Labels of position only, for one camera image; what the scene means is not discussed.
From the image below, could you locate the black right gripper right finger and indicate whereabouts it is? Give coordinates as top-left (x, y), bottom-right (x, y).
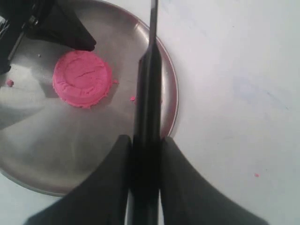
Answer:
top-left (160, 137), bottom-right (267, 225)

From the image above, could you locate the round steel plate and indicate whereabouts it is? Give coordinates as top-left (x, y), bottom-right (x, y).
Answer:
top-left (0, 0), bottom-right (180, 197)

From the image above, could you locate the black serrated knife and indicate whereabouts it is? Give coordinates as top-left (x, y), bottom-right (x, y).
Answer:
top-left (127, 0), bottom-right (162, 225)

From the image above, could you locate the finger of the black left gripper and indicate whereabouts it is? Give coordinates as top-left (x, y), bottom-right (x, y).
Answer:
top-left (27, 0), bottom-right (97, 51)

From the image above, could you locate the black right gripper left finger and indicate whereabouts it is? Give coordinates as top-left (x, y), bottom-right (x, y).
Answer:
top-left (25, 135), bottom-right (132, 225)

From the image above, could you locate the pink dough piece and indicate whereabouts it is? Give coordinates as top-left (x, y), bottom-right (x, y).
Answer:
top-left (52, 50), bottom-right (113, 108)

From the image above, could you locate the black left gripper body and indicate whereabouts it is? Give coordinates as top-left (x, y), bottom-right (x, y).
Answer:
top-left (0, 0), bottom-right (55, 74)

